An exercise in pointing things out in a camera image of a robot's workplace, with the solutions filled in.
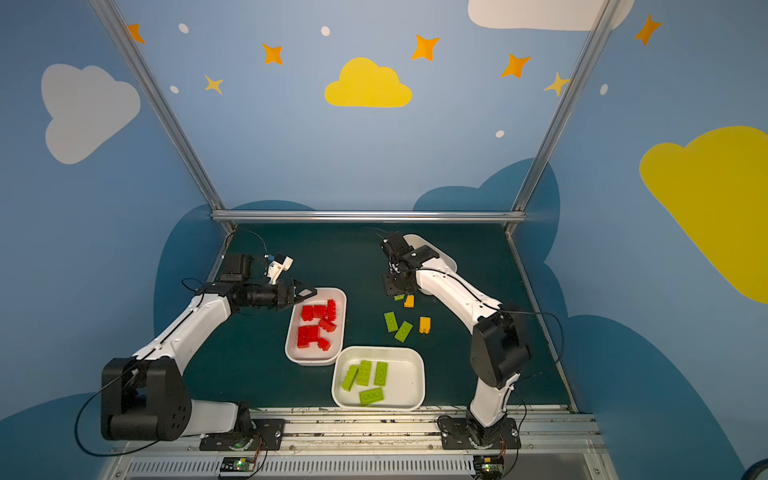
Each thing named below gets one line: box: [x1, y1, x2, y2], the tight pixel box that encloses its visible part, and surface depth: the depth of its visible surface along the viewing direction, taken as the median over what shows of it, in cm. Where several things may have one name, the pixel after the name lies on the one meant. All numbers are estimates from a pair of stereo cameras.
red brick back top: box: [313, 305, 328, 318], surface depth 97 cm
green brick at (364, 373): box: [356, 360, 373, 387], surface depth 85 cm
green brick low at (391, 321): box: [384, 311, 399, 333], surface depth 97 cm
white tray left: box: [284, 288, 347, 366], surface depth 93 cm
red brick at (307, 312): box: [301, 305, 313, 322], surface depth 96 cm
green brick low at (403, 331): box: [394, 320, 414, 343], surface depth 95 cm
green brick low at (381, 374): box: [374, 362, 388, 387], surface depth 86 cm
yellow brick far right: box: [419, 316, 431, 335], surface depth 95 cm
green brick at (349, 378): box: [342, 364, 359, 392], surface depth 84 cm
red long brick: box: [327, 299, 337, 321], surface depth 97 cm
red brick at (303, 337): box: [297, 326, 310, 348], surface depth 92 cm
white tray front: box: [332, 346, 426, 412], surface depth 84 cm
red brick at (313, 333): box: [308, 325, 319, 343], surface depth 92 cm
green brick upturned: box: [359, 387, 384, 406], surface depth 82 cm
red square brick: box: [318, 319, 337, 332], surface depth 95 cm
